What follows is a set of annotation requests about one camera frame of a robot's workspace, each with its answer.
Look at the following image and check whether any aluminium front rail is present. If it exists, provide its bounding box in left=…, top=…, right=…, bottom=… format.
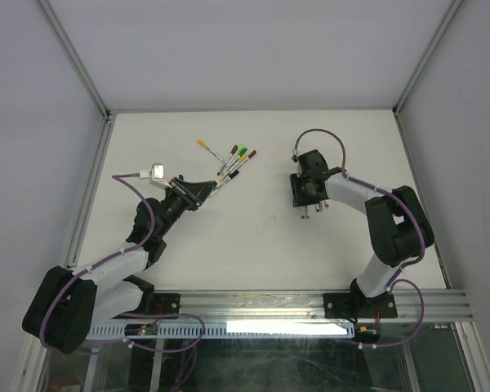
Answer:
left=35, top=287, right=473, bottom=327

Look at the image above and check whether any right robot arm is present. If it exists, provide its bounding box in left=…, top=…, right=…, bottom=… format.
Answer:
left=289, top=149, right=434, bottom=323

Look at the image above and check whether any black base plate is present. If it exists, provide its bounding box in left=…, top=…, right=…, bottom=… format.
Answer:
left=138, top=292, right=180, bottom=319
left=323, top=292, right=398, bottom=321

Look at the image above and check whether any slotted grey cable duct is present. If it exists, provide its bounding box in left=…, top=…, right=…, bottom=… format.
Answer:
left=87, top=319, right=354, bottom=341

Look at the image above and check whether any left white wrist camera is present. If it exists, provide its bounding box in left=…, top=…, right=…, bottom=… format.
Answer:
left=138, top=163, right=172, bottom=189

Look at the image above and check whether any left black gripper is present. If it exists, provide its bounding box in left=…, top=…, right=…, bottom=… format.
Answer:
left=156, top=177, right=216, bottom=238

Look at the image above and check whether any dark red capped marker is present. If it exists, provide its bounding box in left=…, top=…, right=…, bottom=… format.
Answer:
left=230, top=150, right=256, bottom=173

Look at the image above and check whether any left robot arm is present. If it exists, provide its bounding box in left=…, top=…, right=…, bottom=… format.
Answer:
left=21, top=177, right=216, bottom=354

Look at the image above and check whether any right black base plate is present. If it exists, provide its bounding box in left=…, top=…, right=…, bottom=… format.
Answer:
left=323, top=292, right=398, bottom=321

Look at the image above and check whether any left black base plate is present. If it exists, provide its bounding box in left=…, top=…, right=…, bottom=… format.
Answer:
left=138, top=292, right=180, bottom=319

